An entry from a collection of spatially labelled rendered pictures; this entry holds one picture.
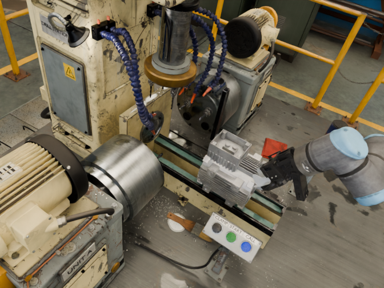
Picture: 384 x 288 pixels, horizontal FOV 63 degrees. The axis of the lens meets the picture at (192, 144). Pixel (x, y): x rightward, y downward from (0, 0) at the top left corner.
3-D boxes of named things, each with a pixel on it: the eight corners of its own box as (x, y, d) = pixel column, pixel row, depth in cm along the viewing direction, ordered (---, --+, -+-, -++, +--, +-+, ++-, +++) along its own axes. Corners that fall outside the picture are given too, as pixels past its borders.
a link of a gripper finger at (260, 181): (246, 175, 107) (265, 167, 100) (256, 188, 107) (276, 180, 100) (242, 181, 105) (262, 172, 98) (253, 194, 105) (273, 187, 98)
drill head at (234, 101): (162, 126, 146) (167, 81, 129) (207, 90, 173) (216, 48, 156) (208, 152, 139) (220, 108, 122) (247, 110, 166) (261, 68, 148)
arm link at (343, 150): (367, 166, 76) (342, 135, 75) (323, 181, 85) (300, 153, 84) (374, 146, 82) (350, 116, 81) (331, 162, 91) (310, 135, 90)
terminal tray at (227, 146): (205, 157, 114) (209, 143, 109) (219, 142, 121) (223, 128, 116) (234, 174, 111) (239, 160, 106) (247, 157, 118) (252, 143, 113)
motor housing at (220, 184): (192, 190, 122) (201, 156, 109) (216, 162, 135) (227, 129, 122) (237, 218, 116) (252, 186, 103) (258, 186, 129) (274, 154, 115)
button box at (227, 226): (204, 230, 101) (200, 231, 96) (215, 211, 101) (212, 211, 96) (251, 262, 96) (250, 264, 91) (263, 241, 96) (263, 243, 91)
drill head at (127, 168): (41, 226, 103) (24, 178, 86) (118, 163, 127) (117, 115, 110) (98, 272, 95) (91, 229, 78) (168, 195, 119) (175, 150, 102)
